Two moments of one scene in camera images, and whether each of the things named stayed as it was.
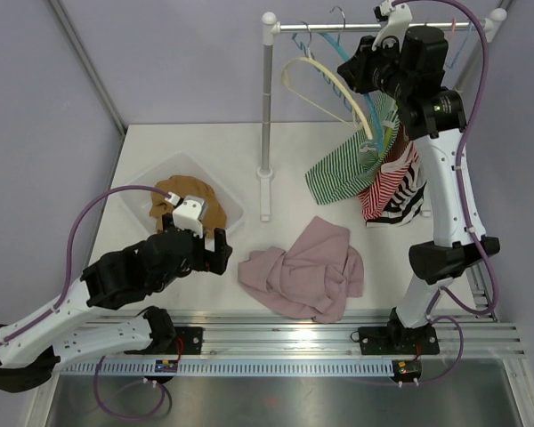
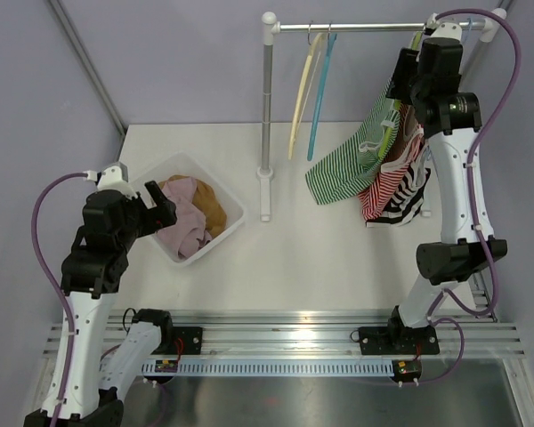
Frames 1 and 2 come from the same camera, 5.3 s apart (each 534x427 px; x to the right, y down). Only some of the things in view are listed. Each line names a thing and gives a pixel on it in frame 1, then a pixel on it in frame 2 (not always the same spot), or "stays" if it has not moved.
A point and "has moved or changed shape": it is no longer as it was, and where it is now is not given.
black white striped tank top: [407, 202] stays
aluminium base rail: [253, 334] stays
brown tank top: [185, 185] stays
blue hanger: [344, 55] -> [331, 39]
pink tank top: [313, 277] has moved or changed shape
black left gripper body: [199, 259] -> [143, 221]
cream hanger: [322, 65] -> [307, 76]
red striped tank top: [403, 156] stays
